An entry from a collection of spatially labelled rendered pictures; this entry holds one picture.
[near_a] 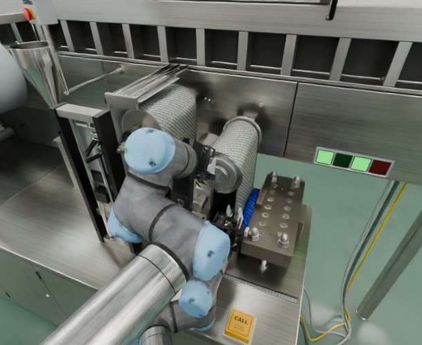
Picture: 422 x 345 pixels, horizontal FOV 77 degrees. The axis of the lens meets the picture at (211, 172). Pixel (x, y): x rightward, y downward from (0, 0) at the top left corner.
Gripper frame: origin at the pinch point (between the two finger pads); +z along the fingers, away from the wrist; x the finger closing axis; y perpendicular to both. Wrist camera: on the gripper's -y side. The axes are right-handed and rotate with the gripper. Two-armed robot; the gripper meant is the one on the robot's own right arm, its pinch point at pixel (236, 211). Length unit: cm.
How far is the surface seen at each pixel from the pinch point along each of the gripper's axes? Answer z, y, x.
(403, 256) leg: 46, -46, -73
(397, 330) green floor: 47, -109, -94
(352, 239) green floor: 111, -109, -70
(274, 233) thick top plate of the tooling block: 1.0, -6.1, -13.1
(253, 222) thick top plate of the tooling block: 3.1, -6.2, -5.3
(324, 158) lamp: 29.7, 8.8, -23.9
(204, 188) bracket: -5.2, 11.3, 9.3
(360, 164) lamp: 29.7, 9.2, -36.0
